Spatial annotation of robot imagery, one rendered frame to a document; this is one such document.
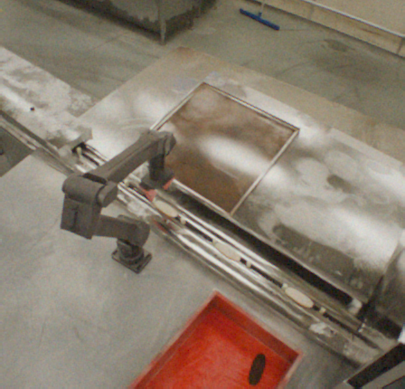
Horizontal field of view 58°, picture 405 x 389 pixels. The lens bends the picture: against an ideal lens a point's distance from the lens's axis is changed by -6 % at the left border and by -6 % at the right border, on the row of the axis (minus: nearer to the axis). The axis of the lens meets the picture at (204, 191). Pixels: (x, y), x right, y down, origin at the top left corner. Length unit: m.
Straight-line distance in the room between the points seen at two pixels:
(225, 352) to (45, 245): 0.71
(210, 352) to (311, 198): 0.65
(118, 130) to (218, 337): 1.02
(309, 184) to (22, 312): 1.08
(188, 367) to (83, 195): 0.60
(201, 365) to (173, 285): 0.27
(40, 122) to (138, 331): 0.98
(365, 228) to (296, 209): 0.25
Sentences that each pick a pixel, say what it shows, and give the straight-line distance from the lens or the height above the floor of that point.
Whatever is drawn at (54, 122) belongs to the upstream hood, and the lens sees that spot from 1.72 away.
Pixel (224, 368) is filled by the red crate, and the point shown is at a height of 0.82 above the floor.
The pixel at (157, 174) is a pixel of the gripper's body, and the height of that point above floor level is 1.04.
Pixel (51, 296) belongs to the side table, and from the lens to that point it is 1.32.
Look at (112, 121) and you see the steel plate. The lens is 1.83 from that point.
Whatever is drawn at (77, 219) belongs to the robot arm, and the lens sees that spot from 0.88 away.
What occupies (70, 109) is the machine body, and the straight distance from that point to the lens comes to 1.96.
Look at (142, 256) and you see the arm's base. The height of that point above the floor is 0.85.
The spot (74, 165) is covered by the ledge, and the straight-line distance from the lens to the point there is 1.59.
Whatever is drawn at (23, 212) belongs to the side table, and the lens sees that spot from 1.55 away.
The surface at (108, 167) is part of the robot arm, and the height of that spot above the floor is 1.30.
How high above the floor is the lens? 1.96
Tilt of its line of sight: 49 degrees down
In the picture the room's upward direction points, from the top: 5 degrees clockwise
